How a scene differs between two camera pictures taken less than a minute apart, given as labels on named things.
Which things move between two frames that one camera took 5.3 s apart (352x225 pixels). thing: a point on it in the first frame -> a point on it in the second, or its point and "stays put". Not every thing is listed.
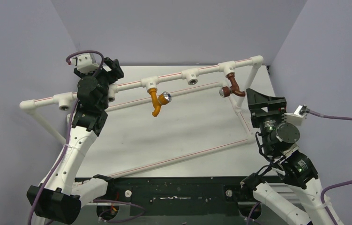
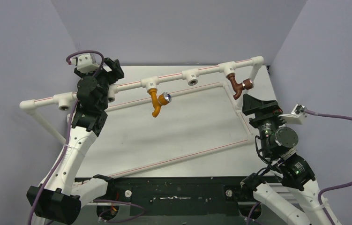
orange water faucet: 164,98 stays put
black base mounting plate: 182,196 stays put
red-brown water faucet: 225,91 -> 247,84
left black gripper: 116,72 stays put
